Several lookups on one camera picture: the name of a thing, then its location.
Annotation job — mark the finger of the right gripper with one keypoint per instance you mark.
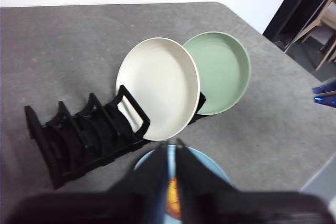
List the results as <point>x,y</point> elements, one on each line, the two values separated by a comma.
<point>326,95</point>

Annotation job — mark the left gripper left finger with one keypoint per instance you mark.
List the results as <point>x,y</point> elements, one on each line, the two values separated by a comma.
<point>118,205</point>

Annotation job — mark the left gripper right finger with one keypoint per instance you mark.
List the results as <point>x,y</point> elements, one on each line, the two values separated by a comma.
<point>223,208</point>

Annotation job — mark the blue plate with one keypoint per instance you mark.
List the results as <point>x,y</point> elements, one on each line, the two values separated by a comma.
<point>210,166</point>

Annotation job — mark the red apple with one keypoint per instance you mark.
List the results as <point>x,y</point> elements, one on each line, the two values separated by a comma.
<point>173,195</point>

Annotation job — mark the black plate rack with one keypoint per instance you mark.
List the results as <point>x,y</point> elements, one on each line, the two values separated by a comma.
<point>78,134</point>

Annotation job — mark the green plate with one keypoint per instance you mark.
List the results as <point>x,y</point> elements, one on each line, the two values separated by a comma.
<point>223,77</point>

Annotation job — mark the cream plate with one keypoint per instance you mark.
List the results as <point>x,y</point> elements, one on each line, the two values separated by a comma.
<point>157,85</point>

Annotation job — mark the wooden furniture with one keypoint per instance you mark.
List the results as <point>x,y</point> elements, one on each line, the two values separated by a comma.
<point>319,20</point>

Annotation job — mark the black frame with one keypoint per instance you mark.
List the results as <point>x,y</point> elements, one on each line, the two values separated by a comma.
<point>288,6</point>

